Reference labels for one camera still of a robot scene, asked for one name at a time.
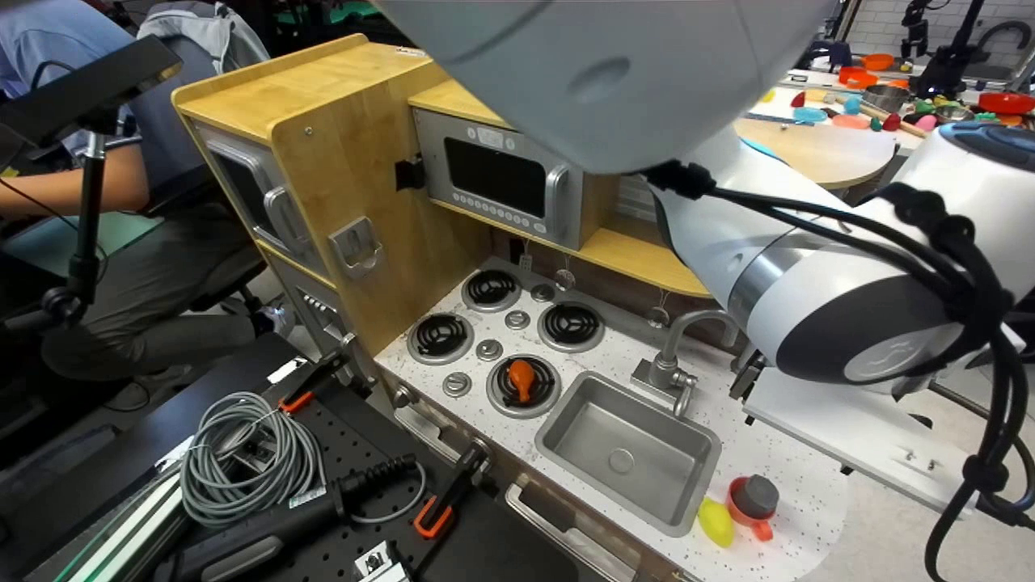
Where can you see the gray cylinder object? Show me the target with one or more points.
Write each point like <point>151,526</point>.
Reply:
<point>759,496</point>

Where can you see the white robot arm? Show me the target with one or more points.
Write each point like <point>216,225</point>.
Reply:
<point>910,278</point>

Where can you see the wooden toy kitchen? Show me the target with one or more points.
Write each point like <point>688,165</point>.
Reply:
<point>307,149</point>

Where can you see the orange toy on burner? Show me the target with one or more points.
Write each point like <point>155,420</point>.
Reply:
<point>522,380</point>

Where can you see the toy microwave with black window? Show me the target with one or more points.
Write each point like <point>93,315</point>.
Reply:
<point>503,177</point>

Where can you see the silver toy faucet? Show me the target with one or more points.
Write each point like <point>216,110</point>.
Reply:
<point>665,365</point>

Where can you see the black orange clamp far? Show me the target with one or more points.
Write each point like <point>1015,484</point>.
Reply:
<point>298,386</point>

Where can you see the silver toy sink basin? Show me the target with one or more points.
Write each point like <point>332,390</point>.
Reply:
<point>633,451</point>

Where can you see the yellow plastic toy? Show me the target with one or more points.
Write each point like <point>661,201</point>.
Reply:
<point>715,520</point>

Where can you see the black handheld tool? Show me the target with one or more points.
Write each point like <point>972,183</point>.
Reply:
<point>270,536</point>

